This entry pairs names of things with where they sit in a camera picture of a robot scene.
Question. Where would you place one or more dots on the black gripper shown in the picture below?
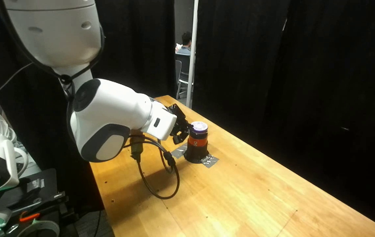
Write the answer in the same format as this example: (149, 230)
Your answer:
(178, 117)

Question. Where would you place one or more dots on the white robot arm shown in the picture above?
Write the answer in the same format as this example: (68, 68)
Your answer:
(103, 118)

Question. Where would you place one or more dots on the white vertical pole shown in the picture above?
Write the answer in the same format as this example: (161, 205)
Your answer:
(193, 52)

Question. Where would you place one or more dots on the person in background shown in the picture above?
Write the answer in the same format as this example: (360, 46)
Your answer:
(185, 40)

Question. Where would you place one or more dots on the black curtain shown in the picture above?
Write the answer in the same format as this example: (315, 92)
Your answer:
(139, 43)
(306, 87)

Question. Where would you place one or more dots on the orange black spring clamp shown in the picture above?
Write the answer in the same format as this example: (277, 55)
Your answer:
(30, 216)

